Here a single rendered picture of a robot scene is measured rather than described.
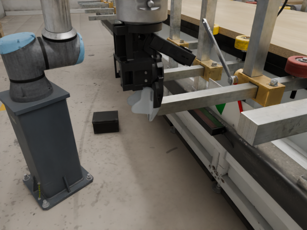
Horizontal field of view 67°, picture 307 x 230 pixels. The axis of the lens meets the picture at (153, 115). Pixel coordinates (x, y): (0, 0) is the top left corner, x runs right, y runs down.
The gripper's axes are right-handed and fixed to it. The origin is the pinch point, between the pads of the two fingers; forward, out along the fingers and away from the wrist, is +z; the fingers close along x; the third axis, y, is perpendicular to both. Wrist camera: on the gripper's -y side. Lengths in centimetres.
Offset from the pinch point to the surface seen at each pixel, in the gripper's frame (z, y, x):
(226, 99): -1.4, -18.1, 1.4
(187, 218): 83, -27, -23
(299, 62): -8.1, -39.0, 0.8
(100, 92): 83, -8, -189
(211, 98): -2.4, -13.8, 1.4
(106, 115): 71, -4, -120
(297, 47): -7, -52, -11
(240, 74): -4.0, -26.9, -5.5
